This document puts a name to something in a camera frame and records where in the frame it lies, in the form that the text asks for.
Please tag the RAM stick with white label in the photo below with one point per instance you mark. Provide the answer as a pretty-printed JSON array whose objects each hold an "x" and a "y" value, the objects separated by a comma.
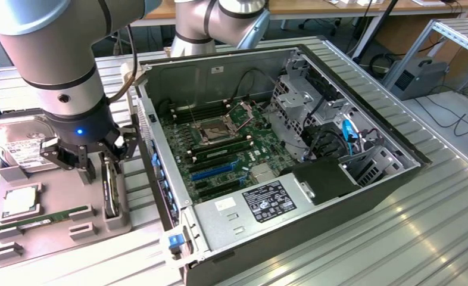
[{"x": 217, "y": 154}]

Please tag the black RAM slot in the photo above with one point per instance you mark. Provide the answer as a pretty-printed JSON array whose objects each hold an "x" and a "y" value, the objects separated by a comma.
[
  {"x": 213, "y": 144},
  {"x": 201, "y": 106},
  {"x": 203, "y": 114}
]

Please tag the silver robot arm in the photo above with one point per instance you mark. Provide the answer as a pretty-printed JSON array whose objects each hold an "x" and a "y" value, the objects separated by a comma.
[{"x": 39, "y": 44}]

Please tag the open black PC case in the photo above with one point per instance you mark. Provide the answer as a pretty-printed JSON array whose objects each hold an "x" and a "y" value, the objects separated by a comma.
[{"x": 336, "y": 226}]

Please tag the graphics card with black fan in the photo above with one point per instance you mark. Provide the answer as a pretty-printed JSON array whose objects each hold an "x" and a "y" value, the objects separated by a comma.
[{"x": 111, "y": 190}]

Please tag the long wooden desk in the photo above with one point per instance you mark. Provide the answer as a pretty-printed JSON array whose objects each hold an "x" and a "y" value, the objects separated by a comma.
[{"x": 316, "y": 10}]

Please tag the silver hard disk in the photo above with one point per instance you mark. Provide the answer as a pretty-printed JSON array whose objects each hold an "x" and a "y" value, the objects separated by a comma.
[{"x": 7, "y": 137}]

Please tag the grey parts rack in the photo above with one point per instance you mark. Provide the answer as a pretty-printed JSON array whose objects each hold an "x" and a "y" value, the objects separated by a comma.
[{"x": 59, "y": 208}]

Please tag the silver power supply unit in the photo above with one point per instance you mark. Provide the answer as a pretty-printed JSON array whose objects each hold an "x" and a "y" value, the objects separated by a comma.
[{"x": 225, "y": 226}]

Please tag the silver chipset heat sink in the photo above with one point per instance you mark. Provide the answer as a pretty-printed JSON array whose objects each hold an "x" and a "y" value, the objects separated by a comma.
[{"x": 263, "y": 173}]

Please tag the CPU socket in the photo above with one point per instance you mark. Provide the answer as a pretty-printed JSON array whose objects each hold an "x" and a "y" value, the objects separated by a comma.
[{"x": 213, "y": 131}]

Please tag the blue case latch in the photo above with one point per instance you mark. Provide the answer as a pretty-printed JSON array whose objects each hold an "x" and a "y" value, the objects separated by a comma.
[{"x": 175, "y": 241}]

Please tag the black slanted stand pole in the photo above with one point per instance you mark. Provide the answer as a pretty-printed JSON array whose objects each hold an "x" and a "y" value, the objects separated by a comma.
[{"x": 379, "y": 28}]

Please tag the grey controller box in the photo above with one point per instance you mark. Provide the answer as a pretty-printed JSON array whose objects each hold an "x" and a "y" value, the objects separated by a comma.
[{"x": 416, "y": 80}]

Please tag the green motherboard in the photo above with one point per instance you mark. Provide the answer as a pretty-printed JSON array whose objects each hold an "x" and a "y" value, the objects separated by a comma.
[{"x": 257, "y": 140}]

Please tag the silver disk bay cage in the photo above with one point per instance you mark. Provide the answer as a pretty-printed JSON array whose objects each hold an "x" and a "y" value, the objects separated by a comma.
[{"x": 293, "y": 101}]

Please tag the aluminium profile frame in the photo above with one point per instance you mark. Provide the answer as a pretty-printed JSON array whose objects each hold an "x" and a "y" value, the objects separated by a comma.
[{"x": 460, "y": 32}]

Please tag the CPU chip with silver lid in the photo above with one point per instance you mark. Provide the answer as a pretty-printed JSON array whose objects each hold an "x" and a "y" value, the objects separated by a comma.
[{"x": 19, "y": 201}]

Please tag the black expansion slot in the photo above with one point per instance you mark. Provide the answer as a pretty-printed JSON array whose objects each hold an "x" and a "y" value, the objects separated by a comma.
[
  {"x": 217, "y": 186},
  {"x": 209, "y": 166},
  {"x": 223, "y": 193}
]

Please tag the wooden desk with white legs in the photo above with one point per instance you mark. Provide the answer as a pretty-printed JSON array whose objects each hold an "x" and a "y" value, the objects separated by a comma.
[{"x": 165, "y": 12}]

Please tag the small black chair base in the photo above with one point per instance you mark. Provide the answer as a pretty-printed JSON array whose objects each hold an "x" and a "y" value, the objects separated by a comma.
[{"x": 324, "y": 22}]

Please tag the green RAM stick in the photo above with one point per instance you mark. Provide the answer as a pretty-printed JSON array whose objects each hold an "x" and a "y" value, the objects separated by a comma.
[{"x": 39, "y": 222}]

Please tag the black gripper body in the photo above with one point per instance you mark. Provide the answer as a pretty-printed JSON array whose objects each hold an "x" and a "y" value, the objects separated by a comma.
[{"x": 83, "y": 125}]

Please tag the black plastic air duct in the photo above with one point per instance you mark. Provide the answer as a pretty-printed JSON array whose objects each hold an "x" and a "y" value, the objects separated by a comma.
[{"x": 324, "y": 181}]

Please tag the blue expansion slot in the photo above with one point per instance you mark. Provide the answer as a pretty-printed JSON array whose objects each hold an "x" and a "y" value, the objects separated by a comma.
[{"x": 213, "y": 173}]

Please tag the metal socket cover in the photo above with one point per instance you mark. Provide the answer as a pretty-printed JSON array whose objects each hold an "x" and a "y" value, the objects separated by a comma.
[{"x": 239, "y": 117}]

